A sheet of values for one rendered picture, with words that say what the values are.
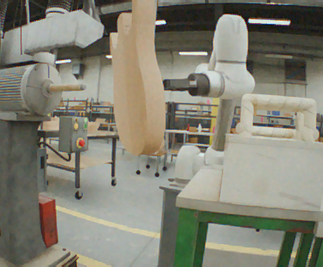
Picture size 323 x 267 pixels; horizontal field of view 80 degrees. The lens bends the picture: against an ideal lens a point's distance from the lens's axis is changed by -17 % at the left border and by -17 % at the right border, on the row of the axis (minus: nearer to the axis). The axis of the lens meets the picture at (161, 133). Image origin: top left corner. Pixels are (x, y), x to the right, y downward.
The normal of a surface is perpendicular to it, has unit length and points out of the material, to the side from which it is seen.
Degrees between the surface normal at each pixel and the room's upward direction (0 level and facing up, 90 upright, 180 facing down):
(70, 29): 90
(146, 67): 62
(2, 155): 90
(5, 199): 90
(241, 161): 90
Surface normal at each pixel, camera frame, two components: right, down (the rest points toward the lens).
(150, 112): 0.39, 0.25
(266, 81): -0.31, 0.03
